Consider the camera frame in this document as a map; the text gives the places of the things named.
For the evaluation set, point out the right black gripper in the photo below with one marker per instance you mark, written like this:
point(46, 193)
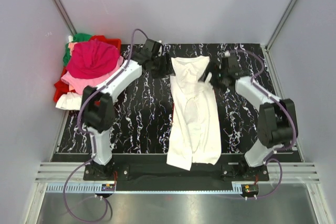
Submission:
point(212, 67)

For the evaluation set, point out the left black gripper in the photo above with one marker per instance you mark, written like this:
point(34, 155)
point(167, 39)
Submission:
point(167, 68)

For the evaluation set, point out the white coca-cola t-shirt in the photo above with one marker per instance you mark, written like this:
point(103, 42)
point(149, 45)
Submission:
point(195, 135)

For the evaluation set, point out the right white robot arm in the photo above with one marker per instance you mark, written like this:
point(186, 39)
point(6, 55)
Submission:
point(277, 123)

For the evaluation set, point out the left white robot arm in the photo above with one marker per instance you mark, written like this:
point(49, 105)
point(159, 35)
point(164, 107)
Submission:
point(97, 109)

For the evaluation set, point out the magenta t-shirt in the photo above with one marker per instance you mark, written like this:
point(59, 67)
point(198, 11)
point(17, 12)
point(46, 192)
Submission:
point(92, 59)

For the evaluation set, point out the green t-shirt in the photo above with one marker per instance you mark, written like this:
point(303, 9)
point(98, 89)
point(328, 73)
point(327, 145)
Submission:
point(79, 37)

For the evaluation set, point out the light pink t-shirt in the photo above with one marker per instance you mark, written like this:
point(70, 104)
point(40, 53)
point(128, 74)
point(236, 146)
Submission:
point(77, 85)

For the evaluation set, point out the white t-shirt in bin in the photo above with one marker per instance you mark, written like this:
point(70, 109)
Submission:
point(69, 101)

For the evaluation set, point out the red t-shirt in bin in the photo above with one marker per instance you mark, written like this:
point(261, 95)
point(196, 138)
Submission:
point(61, 88)

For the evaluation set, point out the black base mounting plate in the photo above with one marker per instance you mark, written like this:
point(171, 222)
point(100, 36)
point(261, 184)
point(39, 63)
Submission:
point(152, 169)

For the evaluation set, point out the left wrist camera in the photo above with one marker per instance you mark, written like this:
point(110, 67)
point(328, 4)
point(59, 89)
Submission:
point(157, 47)

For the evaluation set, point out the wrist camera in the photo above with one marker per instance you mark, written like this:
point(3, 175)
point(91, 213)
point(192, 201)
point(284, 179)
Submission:
point(157, 47)
point(230, 63)

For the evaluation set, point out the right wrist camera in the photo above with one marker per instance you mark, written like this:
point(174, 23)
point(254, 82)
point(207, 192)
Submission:
point(230, 63)

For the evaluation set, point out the right aluminium frame post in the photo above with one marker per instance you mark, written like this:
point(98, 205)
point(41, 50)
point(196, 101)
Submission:
point(289, 8)

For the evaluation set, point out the aluminium frame post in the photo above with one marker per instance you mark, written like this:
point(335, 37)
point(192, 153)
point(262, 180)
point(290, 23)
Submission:
point(289, 8)
point(66, 18)

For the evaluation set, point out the left aluminium frame post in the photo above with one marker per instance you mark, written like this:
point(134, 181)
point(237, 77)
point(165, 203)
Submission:
point(66, 18)

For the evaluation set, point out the white slotted cable duct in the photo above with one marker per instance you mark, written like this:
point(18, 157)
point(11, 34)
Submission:
point(124, 188)

